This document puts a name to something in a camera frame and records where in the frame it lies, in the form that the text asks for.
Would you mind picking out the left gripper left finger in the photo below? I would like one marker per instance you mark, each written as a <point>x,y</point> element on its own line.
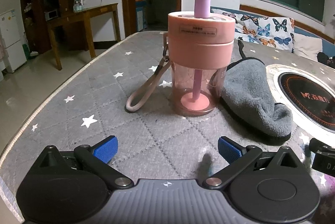
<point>95,159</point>

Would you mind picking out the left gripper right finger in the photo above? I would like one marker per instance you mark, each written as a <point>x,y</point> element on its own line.
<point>239,158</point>

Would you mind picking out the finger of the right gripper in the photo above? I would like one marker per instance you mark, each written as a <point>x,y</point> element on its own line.
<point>324,157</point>

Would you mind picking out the grey cleaning cloth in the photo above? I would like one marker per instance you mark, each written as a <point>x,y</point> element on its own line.
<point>247,97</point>

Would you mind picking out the pink drinking cup with straw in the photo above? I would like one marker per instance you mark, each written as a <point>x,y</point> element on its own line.
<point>198,49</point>

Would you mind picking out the grey star-pattern table mat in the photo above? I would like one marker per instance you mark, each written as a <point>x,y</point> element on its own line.
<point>165,154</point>

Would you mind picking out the black induction cooker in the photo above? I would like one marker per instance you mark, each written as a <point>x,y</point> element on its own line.
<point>310,98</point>

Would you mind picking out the white cushion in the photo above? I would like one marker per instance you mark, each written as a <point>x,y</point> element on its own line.
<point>307,47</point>

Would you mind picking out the butterfly pattern pillow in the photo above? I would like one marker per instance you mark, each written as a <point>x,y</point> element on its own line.
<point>275,32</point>

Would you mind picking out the glass jar on table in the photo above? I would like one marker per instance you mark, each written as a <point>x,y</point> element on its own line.
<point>77,6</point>

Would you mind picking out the white refrigerator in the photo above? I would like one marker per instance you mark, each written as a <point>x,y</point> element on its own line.
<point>11,40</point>

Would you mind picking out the blue storage box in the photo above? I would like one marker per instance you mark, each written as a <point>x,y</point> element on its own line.
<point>140,17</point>

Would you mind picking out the dark wooden shelf cabinet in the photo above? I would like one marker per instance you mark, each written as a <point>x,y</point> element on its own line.
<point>47,4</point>

